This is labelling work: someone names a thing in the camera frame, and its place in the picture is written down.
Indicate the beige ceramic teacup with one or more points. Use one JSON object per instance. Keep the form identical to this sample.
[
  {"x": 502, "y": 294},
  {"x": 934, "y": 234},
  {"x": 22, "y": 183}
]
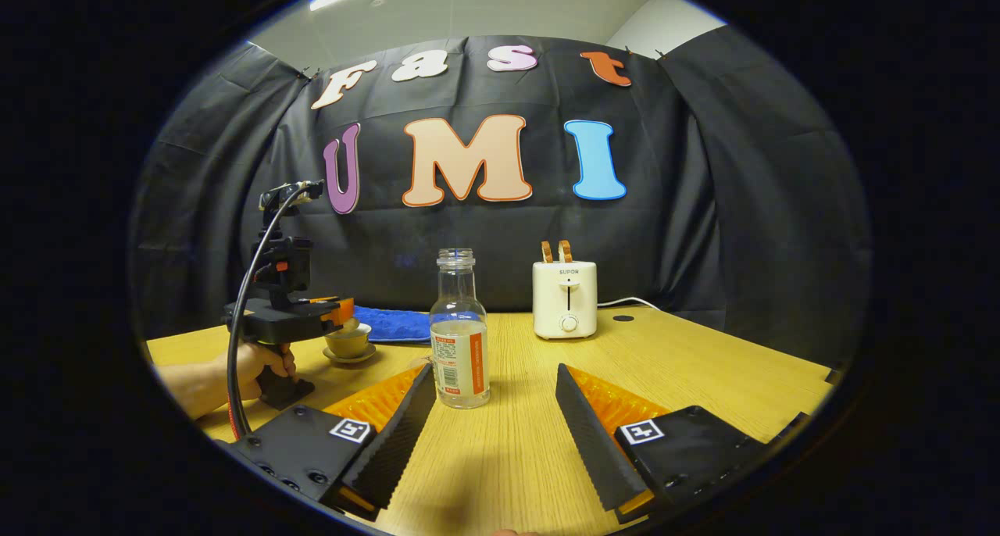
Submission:
[{"x": 348, "y": 342}]

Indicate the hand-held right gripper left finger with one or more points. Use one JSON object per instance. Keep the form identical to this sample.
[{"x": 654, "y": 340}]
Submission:
[{"x": 394, "y": 434}]

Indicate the toast bread slice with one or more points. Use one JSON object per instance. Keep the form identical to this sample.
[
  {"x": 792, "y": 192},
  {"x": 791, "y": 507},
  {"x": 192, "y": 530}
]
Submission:
[
  {"x": 548, "y": 251},
  {"x": 565, "y": 251}
]

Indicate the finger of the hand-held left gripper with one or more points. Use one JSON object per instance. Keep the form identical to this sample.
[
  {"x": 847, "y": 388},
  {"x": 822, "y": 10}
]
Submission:
[
  {"x": 344, "y": 312},
  {"x": 322, "y": 299}
]

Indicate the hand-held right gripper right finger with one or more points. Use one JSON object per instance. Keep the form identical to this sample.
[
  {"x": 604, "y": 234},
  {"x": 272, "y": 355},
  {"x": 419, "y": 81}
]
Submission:
[{"x": 594, "y": 434}]

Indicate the beige ceramic saucer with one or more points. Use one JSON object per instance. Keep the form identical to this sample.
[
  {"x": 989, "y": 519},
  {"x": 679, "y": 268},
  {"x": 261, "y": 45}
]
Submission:
[{"x": 350, "y": 359}]

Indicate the cream toaster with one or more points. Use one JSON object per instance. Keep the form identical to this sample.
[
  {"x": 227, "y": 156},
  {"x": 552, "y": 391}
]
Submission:
[{"x": 564, "y": 298}]

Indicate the blue towel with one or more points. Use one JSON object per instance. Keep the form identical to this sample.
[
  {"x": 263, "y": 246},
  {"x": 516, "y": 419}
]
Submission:
[{"x": 391, "y": 323}]

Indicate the clear plastic water bottle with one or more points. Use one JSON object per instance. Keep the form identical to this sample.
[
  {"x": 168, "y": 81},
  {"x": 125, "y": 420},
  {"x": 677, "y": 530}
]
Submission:
[{"x": 459, "y": 356}]

